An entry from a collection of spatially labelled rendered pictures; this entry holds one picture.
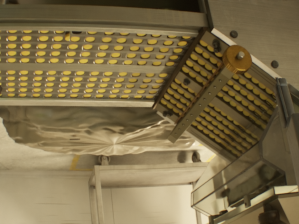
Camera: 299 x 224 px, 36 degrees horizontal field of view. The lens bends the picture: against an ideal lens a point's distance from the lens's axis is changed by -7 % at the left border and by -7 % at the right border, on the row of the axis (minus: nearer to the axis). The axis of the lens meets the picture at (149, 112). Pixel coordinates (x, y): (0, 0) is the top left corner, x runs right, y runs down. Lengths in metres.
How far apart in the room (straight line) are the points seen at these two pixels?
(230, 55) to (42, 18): 0.21
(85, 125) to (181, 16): 0.27
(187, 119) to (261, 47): 0.16
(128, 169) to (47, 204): 0.91
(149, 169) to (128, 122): 3.13
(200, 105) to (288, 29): 0.15
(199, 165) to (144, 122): 3.25
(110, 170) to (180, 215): 1.04
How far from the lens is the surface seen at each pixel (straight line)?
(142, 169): 3.87
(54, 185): 4.38
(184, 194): 4.62
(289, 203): 0.54
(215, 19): 0.56
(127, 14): 0.54
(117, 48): 0.58
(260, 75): 0.57
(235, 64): 0.53
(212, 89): 0.58
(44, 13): 0.53
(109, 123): 0.75
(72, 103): 0.71
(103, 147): 0.82
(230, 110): 0.65
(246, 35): 0.57
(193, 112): 0.64
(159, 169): 3.90
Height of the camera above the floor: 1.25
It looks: 23 degrees down
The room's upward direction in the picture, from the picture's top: 174 degrees clockwise
